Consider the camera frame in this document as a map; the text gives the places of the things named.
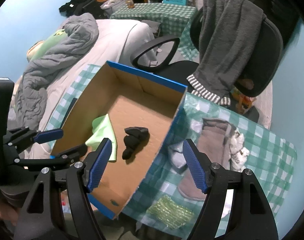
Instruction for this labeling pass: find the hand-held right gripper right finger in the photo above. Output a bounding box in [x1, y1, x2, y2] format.
[182, 139, 279, 240]

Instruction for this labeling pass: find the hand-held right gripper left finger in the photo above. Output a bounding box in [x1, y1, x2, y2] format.
[14, 138, 113, 240]

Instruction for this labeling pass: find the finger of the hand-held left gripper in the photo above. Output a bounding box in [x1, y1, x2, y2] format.
[14, 144, 89, 168]
[3, 127, 64, 153]

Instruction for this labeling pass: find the white plastic bag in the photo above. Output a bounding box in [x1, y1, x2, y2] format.
[228, 127, 250, 173]

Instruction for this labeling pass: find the blue cardboard box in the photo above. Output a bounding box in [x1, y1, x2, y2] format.
[50, 60, 188, 220]

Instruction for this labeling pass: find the person's left hand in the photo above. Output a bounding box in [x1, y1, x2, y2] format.
[0, 201, 18, 227]

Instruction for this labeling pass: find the white sock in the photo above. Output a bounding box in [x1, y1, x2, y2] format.
[167, 141, 189, 169]

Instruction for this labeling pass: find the grey fleece pouch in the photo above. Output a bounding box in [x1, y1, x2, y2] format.
[178, 118, 239, 202]

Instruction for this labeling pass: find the light green cloth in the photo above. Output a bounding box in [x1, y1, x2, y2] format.
[85, 114, 117, 163]

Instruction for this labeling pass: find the black sock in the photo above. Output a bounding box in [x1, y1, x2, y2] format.
[122, 127, 150, 160]

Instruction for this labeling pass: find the green bubble wrap sheet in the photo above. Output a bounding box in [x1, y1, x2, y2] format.
[145, 195, 195, 230]

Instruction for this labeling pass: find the green checkered plastic tablecloth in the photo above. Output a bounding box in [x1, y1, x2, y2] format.
[43, 64, 298, 240]

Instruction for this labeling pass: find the green plush toy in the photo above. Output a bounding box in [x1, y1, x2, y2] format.
[26, 29, 67, 62]

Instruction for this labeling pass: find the grey duvet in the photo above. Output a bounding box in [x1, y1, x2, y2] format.
[7, 12, 100, 153]

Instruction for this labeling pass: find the orange snack packet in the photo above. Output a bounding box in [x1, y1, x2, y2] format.
[232, 87, 257, 113]

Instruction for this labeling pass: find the bed with white sheet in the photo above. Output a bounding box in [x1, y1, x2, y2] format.
[22, 19, 159, 155]

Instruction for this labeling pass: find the grey towel with striped hem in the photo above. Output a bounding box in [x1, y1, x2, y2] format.
[186, 0, 267, 105]

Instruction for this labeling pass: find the black clothes pile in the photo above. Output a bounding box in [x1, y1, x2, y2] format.
[59, 0, 107, 19]

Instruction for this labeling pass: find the black office chair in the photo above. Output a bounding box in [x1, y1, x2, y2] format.
[130, 0, 284, 123]

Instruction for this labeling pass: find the grey clothes pile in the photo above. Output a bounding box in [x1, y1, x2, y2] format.
[100, 0, 127, 12]

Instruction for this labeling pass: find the green checkered covered table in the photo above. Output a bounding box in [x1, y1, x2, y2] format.
[109, 2, 200, 62]

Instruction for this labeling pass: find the teal storage box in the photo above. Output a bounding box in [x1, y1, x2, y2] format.
[163, 0, 188, 6]

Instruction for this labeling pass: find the dark cloth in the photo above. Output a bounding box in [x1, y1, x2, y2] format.
[266, 0, 304, 53]

